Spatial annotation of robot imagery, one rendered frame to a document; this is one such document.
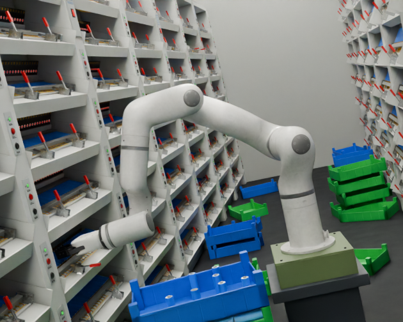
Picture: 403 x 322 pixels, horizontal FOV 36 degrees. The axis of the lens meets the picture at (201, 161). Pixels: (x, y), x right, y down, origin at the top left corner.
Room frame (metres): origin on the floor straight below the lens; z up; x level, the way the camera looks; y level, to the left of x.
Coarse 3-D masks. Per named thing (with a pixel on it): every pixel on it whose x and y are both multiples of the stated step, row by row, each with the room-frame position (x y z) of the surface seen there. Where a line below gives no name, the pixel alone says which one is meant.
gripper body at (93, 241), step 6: (84, 234) 2.01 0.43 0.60; (90, 234) 1.96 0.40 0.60; (96, 234) 1.94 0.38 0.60; (78, 240) 1.95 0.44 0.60; (84, 240) 1.94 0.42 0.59; (90, 240) 1.93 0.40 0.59; (96, 240) 1.93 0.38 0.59; (72, 246) 1.95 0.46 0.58; (78, 246) 1.94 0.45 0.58; (84, 246) 1.94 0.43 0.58; (90, 246) 1.93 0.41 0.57; (96, 246) 1.93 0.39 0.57; (102, 246) 1.94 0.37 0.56; (78, 252) 1.97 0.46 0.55; (84, 252) 1.94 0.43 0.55
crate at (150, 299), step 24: (240, 264) 1.51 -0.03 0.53; (144, 288) 1.49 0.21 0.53; (168, 288) 1.49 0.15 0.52; (240, 288) 1.31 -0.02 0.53; (264, 288) 1.31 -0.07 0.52; (144, 312) 1.45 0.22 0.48; (168, 312) 1.29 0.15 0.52; (192, 312) 1.30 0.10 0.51; (216, 312) 1.30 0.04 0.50; (240, 312) 1.31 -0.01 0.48
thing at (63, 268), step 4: (72, 256) 2.03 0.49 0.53; (76, 256) 2.04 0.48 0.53; (80, 256) 2.06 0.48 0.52; (88, 256) 2.09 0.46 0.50; (68, 260) 1.99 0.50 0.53; (72, 260) 2.00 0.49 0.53; (76, 260) 2.02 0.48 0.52; (80, 260) 2.04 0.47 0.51; (84, 260) 2.05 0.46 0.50; (64, 264) 1.95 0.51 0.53; (68, 264) 1.96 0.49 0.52; (60, 268) 1.91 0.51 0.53; (64, 268) 1.92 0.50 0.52; (68, 268) 1.96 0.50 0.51; (60, 272) 1.89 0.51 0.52; (64, 272) 1.92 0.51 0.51; (60, 276) 1.90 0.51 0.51
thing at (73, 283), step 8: (80, 224) 2.41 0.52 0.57; (88, 224) 2.40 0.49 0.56; (96, 224) 2.40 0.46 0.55; (80, 232) 2.37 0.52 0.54; (120, 248) 2.34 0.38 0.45; (96, 256) 2.13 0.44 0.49; (104, 256) 2.14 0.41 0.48; (112, 256) 2.24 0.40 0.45; (88, 264) 2.04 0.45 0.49; (104, 264) 2.16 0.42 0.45; (88, 272) 1.99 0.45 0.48; (96, 272) 2.07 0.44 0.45; (64, 280) 1.78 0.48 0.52; (72, 280) 1.89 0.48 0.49; (80, 280) 1.92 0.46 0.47; (88, 280) 2.00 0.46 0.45; (64, 288) 1.78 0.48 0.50; (72, 288) 1.85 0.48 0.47; (80, 288) 1.93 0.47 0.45; (72, 296) 1.87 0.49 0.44
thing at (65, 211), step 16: (48, 176) 2.25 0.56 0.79; (80, 176) 2.40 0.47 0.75; (96, 176) 2.39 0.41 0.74; (48, 192) 2.14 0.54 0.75; (64, 192) 2.17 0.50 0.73; (80, 192) 2.25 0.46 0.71; (96, 192) 2.23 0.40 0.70; (112, 192) 2.38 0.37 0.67; (48, 208) 1.97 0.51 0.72; (64, 208) 1.97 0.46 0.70; (80, 208) 2.07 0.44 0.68; (96, 208) 2.21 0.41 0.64; (48, 224) 1.78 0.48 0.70; (64, 224) 1.91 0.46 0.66
